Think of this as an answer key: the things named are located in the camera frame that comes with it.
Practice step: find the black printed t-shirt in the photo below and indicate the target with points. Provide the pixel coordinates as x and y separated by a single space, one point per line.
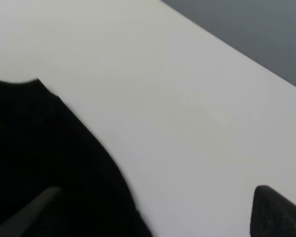
44 145

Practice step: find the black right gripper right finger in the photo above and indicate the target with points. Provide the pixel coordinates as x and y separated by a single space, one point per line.
272 215

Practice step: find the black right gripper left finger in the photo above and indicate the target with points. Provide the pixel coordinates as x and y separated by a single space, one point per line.
22 217

